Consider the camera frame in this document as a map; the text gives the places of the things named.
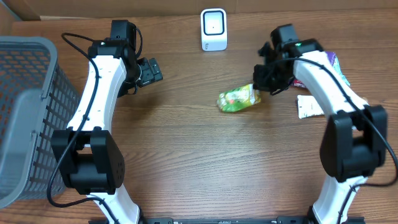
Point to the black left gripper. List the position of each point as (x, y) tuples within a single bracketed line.
[(154, 71)]

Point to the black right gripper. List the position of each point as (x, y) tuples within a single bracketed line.
[(264, 84)]

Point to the white tube gold cap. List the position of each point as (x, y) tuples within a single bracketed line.
[(308, 106)]

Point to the green yellow snack packet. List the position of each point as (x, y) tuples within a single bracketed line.
[(238, 99)]

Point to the purple pad package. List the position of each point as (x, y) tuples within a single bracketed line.
[(299, 83)]

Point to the teal wipes packet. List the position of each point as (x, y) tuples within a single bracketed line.
[(337, 68)]

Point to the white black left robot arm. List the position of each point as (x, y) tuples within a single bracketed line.
[(88, 158)]

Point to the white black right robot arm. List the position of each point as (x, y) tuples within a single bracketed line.
[(354, 143)]

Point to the white barcode scanner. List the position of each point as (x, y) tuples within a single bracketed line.
[(214, 33)]

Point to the grey plastic basket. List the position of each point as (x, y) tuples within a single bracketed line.
[(37, 98)]

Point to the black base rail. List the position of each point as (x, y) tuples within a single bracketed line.
[(278, 220)]

